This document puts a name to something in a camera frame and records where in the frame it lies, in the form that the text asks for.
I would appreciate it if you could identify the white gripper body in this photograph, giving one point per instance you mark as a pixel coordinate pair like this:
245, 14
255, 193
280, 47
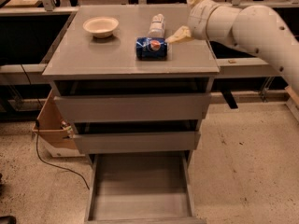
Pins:
196, 20

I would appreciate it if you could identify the blue pepsi can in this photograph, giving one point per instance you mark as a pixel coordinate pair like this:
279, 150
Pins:
151, 48

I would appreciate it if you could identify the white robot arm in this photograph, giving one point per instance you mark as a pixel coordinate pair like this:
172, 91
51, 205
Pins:
257, 30

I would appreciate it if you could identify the grey top drawer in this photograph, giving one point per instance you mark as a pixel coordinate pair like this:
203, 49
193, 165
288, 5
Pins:
116, 108

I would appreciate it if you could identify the grey drawer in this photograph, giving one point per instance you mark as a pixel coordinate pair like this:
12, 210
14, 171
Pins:
141, 188
136, 142
116, 108

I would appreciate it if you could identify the grey drawer cabinet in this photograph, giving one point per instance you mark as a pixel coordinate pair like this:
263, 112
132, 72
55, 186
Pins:
105, 83

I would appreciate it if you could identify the grey middle drawer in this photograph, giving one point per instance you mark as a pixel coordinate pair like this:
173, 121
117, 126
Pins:
136, 142

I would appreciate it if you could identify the grey bottom drawer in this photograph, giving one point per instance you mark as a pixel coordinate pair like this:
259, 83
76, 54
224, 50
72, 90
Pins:
141, 188

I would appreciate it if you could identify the white plastic bottle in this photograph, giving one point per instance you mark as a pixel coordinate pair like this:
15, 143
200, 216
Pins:
157, 25

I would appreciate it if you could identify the white paper bowl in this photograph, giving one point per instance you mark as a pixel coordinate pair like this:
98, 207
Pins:
101, 27

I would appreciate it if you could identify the brown cardboard box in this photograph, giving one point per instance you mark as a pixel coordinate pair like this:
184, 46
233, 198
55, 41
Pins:
49, 126

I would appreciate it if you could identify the black shoe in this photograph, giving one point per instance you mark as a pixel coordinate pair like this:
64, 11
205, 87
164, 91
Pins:
8, 220

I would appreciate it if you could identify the grey metal rail frame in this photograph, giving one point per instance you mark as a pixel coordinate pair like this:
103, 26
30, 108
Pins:
29, 28

